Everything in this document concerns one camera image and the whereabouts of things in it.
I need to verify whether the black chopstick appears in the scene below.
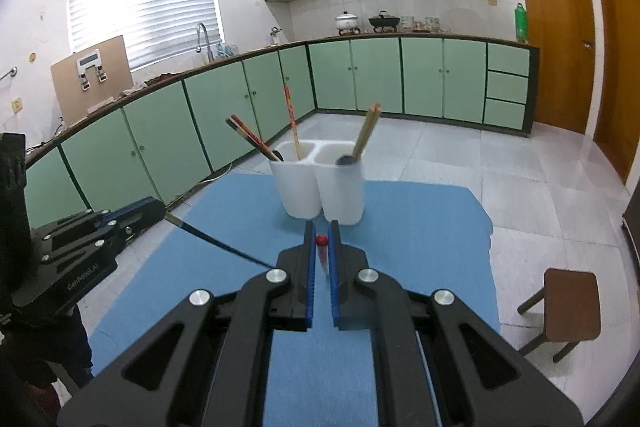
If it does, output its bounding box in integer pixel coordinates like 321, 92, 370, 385
165, 212, 277, 269

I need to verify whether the row of glass jars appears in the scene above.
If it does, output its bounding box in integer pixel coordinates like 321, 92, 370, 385
401, 14, 454, 34

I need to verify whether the green base cabinet run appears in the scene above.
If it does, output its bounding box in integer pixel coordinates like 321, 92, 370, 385
22, 34, 541, 234

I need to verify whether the white clip device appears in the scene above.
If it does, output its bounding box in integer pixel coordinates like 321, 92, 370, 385
76, 49, 110, 92

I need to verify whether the green bottle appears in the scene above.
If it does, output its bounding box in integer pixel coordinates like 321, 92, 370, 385
514, 2, 530, 43

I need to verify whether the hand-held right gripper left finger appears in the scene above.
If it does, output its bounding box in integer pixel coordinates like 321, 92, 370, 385
57, 220, 317, 427

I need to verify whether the wooden door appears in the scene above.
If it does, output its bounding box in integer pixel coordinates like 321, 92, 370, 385
511, 0, 596, 136
591, 0, 640, 184

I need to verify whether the white pot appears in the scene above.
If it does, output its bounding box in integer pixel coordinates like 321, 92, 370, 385
334, 11, 360, 36

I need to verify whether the red patterned wooden chopstick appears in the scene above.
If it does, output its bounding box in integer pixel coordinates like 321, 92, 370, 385
283, 86, 301, 160

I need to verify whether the red-tipped chopstick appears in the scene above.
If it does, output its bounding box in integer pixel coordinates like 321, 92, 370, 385
315, 234, 332, 282

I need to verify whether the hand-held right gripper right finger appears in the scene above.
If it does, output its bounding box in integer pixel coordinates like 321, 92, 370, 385
327, 220, 585, 427

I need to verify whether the black wok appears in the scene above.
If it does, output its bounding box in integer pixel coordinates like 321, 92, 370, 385
368, 11, 401, 33

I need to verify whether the white twin utensil holder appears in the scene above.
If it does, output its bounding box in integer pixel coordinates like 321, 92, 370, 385
268, 139, 366, 227

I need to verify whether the brown board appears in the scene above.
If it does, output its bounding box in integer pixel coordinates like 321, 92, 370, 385
50, 35, 134, 124

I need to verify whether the blue table mat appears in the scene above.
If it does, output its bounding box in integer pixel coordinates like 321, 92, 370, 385
87, 172, 502, 427

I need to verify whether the metal faucet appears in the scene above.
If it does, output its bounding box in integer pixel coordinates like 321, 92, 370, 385
195, 22, 214, 63

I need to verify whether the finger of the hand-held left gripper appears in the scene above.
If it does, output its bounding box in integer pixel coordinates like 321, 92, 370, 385
34, 196, 167, 250
42, 226, 137, 269

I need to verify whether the brown wooden stool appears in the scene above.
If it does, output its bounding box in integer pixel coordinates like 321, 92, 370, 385
517, 268, 602, 364

